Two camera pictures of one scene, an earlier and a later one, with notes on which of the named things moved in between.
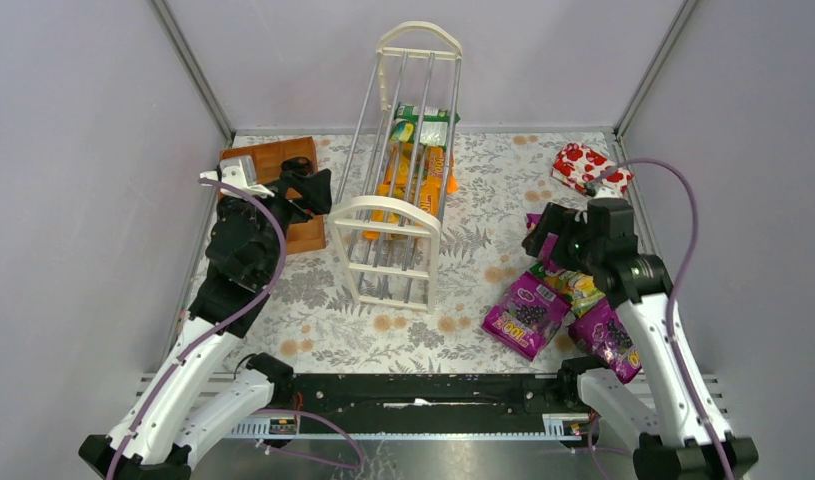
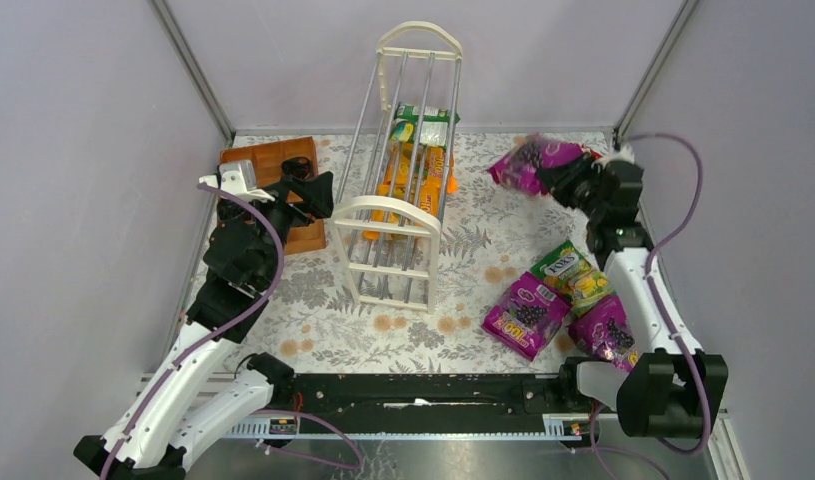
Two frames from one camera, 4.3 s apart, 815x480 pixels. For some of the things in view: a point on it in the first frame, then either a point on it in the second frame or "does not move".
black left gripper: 291,201 does not move
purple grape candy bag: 549,246 to 534,156
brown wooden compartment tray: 305,231 does not move
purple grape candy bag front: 528,316 does not move
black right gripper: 548,227 to 567,183
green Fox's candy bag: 422,124 does not move
